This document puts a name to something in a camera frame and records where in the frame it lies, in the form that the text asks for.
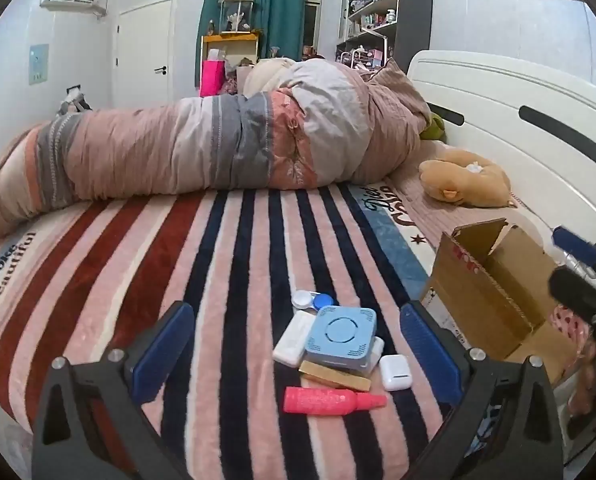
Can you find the tan wooden block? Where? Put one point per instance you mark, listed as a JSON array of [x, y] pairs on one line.
[[335, 377]]

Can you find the rolled pink grey duvet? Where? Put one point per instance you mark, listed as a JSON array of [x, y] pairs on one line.
[[178, 145]]

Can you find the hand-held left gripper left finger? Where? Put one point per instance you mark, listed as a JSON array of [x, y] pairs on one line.
[[160, 355]]

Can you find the light blue wall poster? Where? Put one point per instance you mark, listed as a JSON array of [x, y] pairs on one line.
[[39, 64]]

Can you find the white and blue contact lens case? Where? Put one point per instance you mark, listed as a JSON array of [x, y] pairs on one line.
[[312, 300]]

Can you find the white box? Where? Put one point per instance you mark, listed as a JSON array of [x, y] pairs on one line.
[[378, 352]]

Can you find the light blue square box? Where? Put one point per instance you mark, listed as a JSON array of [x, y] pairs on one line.
[[340, 335]]

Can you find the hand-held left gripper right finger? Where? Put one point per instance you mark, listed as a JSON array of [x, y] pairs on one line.
[[430, 355]]

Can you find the dark bookshelf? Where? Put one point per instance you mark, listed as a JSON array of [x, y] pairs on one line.
[[373, 5]]

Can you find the tan plush toy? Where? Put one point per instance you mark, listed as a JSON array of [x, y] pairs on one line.
[[465, 180]]

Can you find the pink polka dot cloth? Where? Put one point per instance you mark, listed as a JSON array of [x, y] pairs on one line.
[[570, 327]]

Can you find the white bed headboard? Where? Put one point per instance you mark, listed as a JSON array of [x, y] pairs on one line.
[[528, 90]]

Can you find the white rectangular case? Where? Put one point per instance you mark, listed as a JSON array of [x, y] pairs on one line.
[[293, 342]]

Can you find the window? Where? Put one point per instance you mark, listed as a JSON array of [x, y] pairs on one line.
[[314, 10]]

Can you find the glass display case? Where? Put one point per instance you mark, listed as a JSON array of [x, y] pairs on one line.
[[237, 15]]

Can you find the cream cushion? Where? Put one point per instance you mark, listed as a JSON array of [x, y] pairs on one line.
[[265, 75]]

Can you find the teal curtain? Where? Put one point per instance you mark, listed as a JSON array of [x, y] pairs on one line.
[[278, 5]]

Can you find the green plush toy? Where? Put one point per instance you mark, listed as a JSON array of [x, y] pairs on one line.
[[434, 129]]

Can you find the white door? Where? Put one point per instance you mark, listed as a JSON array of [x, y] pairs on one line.
[[143, 50]]

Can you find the white earbuds case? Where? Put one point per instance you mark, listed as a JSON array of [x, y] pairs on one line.
[[395, 372]]

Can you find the cardboard box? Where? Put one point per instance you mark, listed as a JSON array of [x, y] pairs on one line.
[[478, 305]]

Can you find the pink spray bottle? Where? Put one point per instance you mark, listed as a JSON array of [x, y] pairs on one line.
[[323, 400]]

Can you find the pink gift bag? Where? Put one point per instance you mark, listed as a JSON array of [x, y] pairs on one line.
[[212, 77]]

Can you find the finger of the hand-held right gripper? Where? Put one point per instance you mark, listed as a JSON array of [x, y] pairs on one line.
[[575, 246], [575, 290]]

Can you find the yellow shelf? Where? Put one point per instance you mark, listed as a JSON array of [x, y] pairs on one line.
[[230, 40]]

